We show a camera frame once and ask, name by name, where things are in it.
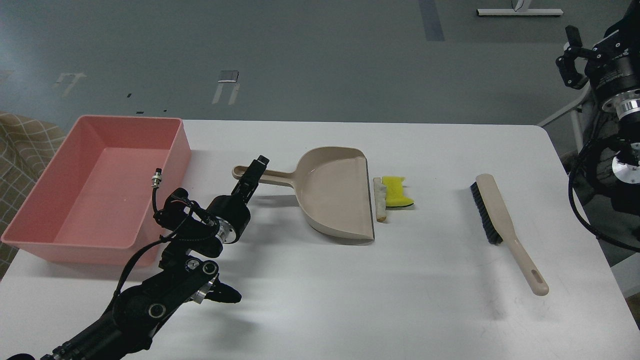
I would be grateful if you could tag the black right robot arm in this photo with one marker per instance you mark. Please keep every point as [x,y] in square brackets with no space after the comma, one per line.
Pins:
[609,160]

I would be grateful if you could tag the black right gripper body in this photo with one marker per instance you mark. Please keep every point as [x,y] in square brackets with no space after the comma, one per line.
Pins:
[614,72]

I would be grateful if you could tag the white bread crust piece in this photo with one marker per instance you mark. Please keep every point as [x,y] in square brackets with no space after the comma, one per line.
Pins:
[380,194]

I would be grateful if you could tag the white floor stand base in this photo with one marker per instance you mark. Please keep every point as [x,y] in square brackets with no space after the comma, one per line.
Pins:
[521,8]

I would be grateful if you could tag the beige hand brush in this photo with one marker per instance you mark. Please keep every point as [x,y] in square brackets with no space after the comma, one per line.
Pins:
[499,229]

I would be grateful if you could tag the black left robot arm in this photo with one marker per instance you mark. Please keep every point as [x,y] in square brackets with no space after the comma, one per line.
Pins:
[188,271]

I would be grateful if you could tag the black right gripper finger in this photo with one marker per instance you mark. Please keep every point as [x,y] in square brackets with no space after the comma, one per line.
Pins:
[629,24]
[566,62]

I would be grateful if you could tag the yellow sponge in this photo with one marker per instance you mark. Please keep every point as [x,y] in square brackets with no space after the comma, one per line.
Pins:
[395,197]

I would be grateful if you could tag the white chair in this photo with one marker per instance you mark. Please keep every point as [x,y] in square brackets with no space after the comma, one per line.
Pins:
[579,112]

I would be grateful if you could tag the beige plastic dustpan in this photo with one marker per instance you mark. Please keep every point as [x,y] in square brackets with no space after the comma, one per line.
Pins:
[332,188]

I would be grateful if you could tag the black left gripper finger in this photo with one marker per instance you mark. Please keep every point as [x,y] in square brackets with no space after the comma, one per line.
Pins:
[257,168]
[244,189]

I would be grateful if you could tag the beige checkered cloth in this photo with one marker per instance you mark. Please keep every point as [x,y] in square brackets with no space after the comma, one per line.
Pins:
[26,147]

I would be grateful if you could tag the pink plastic bin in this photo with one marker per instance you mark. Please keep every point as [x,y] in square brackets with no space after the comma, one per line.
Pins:
[93,202]

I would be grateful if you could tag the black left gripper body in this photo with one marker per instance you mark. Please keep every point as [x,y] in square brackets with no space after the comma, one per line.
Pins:
[232,214]

